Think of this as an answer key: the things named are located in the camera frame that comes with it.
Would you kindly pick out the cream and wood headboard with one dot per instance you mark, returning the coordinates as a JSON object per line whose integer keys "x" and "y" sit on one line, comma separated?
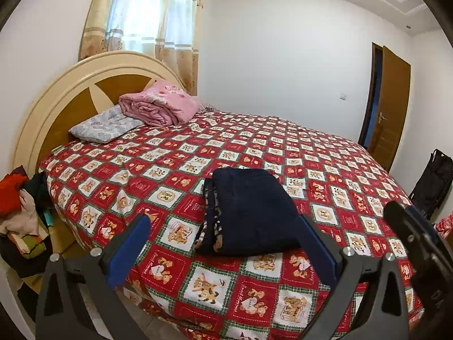
{"x": 84, "y": 90}

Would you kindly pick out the folded pink blanket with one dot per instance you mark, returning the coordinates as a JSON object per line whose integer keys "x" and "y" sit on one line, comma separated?
{"x": 161, "y": 104}

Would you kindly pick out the pile of mixed clothes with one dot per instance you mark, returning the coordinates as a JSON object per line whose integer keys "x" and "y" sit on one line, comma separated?
{"x": 26, "y": 244}

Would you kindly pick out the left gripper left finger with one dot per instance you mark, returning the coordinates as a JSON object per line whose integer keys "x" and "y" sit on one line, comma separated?
{"x": 61, "y": 312}

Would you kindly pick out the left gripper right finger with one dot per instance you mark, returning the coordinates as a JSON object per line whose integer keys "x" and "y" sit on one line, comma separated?
{"x": 382, "y": 313}

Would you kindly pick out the navy patterned knit sweater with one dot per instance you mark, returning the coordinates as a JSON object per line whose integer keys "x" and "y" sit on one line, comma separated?
{"x": 247, "y": 213}

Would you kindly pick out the black folded stroller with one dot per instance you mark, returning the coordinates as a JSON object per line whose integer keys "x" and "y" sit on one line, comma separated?
{"x": 432, "y": 187}

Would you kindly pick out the beige patterned curtain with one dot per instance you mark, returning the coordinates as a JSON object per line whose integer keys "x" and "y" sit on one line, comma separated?
{"x": 168, "y": 30}

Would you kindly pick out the red checkered bear bedspread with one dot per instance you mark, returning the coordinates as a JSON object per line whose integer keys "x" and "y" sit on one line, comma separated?
{"x": 160, "y": 171}

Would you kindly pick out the red plaid bag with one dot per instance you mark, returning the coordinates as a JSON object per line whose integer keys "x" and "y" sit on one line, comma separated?
{"x": 444, "y": 227}

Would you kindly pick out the brown wooden door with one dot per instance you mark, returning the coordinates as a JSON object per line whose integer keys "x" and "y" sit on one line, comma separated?
{"x": 386, "y": 107}

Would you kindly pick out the grey floral pillow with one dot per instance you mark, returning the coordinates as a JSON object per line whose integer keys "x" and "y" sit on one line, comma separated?
{"x": 105, "y": 127}

